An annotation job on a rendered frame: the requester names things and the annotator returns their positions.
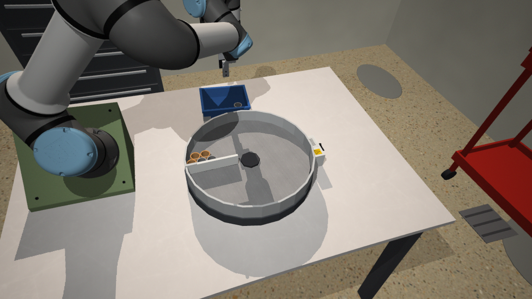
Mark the blue crate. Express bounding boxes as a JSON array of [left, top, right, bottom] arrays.
[[199, 85, 251, 121]]

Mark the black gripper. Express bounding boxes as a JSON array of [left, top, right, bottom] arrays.
[[199, 7, 242, 78]]

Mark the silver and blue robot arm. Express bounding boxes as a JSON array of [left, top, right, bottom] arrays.
[[0, 0, 253, 179]]

